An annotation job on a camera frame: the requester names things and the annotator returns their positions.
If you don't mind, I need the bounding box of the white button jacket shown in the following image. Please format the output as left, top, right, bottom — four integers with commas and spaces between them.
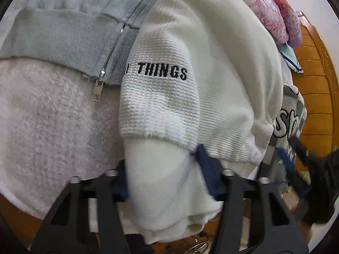
119, 0, 283, 244

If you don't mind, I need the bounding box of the checkered grey white garment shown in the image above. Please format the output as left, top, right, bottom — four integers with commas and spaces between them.
258, 85, 307, 193

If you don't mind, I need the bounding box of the wooden headboard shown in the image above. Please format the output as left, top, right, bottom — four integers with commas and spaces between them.
292, 11, 338, 157

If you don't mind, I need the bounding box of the white bed blanket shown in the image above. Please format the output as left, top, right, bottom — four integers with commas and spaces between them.
1, 58, 124, 219

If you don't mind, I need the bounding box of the blue striped pillow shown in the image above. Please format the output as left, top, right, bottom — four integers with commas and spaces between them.
277, 43, 304, 73

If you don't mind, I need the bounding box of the grey zip hoodie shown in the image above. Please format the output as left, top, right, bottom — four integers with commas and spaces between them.
1, 0, 157, 102

